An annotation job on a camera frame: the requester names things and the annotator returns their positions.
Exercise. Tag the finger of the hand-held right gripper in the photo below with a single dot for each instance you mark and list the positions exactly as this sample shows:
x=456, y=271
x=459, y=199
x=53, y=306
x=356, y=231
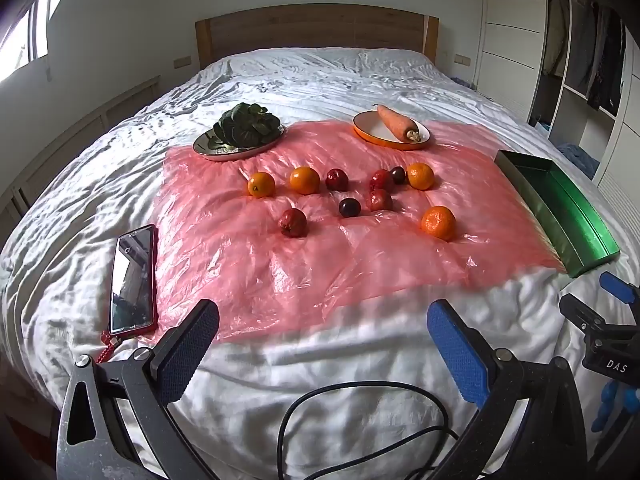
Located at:
x=617, y=286
x=580, y=310

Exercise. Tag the wooden headboard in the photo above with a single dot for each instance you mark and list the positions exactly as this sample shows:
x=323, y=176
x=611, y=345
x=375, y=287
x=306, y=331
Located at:
x=310, y=27

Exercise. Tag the low white wall cabinet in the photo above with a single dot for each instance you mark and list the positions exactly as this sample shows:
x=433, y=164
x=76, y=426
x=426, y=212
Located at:
x=85, y=125

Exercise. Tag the smartphone with red case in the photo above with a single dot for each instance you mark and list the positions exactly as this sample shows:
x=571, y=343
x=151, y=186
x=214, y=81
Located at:
x=131, y=280

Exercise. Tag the green rectangular tray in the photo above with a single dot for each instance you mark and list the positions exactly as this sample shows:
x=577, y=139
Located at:
x=565, y=210

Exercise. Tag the small red apple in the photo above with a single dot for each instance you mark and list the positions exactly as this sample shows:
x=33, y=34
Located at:
x=337, y=179
x=293, y=222
x=380, y=178
x=379, y=200

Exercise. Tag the wall socket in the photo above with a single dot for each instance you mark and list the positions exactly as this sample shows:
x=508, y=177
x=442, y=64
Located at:
x=462, y=59
x=182, y=62

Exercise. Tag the dark purple plum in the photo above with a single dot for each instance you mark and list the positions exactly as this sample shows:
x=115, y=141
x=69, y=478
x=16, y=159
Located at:
x=349, y=207
x=398, y=175

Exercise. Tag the white plate with orange rim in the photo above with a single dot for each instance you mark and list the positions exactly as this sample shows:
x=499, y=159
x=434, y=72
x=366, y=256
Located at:
x=370, y=127

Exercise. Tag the white wardrobe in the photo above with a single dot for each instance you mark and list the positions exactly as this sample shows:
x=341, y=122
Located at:
x=505, y=20

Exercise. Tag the patterned grey plate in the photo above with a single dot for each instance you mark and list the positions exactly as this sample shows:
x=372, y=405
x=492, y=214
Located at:
x=215, y=150

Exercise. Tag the window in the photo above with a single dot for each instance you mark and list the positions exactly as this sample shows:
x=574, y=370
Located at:
x=30, y=25

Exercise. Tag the hanging dark clothes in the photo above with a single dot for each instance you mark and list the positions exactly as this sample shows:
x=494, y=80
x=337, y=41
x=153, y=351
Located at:
x=590, y=45

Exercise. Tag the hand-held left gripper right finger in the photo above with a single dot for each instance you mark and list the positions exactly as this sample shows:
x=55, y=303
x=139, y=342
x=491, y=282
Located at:
x=457, y=350

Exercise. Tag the green leafy vegetable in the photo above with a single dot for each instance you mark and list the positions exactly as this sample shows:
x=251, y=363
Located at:
x=245, y=125

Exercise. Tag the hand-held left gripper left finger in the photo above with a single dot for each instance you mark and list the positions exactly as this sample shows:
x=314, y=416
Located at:
x=187, y=350

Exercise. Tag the pink plastic sheet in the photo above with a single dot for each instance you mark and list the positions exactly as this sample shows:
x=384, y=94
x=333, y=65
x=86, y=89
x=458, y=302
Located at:
x=300, y=270

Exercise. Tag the orange mandarin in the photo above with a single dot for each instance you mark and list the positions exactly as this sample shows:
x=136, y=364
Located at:
x=438, y=222
x=420, y=175
x=261, y=184
x=304, y=180

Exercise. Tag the bed with white sheet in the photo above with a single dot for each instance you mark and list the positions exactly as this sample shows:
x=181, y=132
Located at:
x=325, y=80

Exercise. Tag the person's right hand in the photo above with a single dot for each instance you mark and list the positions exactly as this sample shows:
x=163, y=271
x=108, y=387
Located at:
x=607, y=402

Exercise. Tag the blue cloth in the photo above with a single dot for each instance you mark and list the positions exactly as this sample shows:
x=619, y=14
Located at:
x=575, y=157

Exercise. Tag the carrot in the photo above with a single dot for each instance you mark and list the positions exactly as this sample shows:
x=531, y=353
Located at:
x=395, y=122

